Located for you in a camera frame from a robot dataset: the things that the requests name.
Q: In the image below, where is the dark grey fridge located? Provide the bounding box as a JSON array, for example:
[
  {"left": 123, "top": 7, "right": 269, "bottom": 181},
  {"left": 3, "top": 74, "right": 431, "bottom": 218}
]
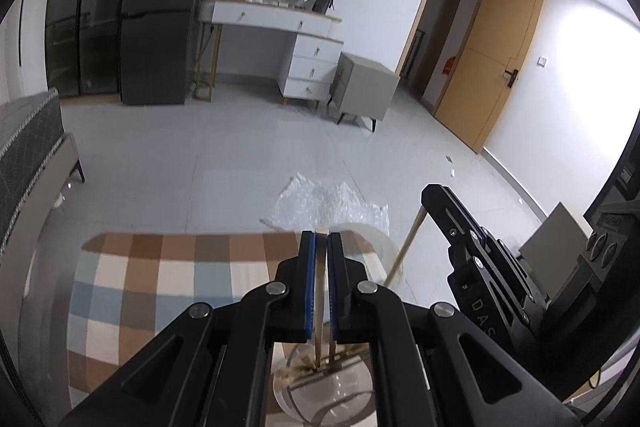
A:
[{"left": 119, "top": 0, "right": 226, "bottom": 106}]

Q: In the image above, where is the white dressing table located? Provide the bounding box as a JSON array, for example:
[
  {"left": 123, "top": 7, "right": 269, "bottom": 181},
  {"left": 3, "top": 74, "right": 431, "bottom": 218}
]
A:
[{"left": 192, "top": 0, "right": 346, "bottom": 112}]

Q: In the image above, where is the wooden door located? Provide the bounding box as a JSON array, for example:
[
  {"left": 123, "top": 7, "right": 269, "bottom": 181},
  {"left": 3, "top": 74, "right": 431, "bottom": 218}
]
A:
[{"left": 432, "top": 0, "right": 546, "bottom": 154}]

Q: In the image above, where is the bubble wrap sheet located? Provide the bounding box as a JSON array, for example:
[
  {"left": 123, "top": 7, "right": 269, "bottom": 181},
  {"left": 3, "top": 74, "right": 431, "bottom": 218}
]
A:
[{"left": 260, "top": 171, "right": 390, "bottom": 239}]

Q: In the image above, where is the plaid blanket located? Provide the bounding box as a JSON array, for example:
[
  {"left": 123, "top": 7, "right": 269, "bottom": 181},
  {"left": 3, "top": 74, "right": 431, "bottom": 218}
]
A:
[{"left": 67, "top": 231, "right": 386, "bottom": 410}]

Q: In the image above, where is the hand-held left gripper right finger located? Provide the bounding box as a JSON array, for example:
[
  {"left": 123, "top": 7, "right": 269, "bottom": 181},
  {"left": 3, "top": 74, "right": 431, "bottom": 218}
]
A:
[{"left": 326, "top": 232, "right": 583, "bottom": 427}]

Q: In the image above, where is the cardboard box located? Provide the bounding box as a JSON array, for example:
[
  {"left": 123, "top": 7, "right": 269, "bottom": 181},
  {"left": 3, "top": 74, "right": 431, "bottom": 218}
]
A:
[{"left": 517, "top": 202, "right": 596, "bottom": 303}]

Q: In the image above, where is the dark glass cabinet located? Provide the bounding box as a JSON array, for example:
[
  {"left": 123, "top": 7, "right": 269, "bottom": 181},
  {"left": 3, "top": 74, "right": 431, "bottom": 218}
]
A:
[{"left": 45, "top": 0, "right": 136, "bottom": 100}]

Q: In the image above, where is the grey quilted bed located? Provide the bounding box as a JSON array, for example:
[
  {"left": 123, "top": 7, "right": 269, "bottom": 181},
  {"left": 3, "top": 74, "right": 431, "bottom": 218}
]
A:
[{"left": 0, "top": 89, "right": 87, "bottom": 308}]

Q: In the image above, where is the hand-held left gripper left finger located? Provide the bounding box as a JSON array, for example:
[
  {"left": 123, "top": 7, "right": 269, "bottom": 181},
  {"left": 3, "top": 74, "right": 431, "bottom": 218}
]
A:
[{"left": 57, "top": 231, "right": 318, "bottom": 427}]

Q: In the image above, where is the wooden chopstick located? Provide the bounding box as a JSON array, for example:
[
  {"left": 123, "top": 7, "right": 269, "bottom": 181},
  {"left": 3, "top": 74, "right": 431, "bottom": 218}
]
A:
[
  {"left": 384, "top": 206, "right": 427, "bottom": 289},
  {"left": 325, "top": 344, "right": 368, "bottom": 365},
  {"left": 313, "top": 229, "right": 329, "bottom": 370}
]

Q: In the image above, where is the beige nightstand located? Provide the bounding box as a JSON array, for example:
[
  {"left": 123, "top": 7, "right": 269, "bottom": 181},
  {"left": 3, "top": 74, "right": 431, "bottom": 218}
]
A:
[{"left": 327, "top": 52, "right": 401, "bottom": 132}]

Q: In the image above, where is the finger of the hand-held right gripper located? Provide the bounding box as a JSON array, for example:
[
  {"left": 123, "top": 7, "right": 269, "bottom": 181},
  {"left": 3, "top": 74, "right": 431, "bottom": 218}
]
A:
[{"left": 421, "top": 183, "right": 507, "bottom": 269}]

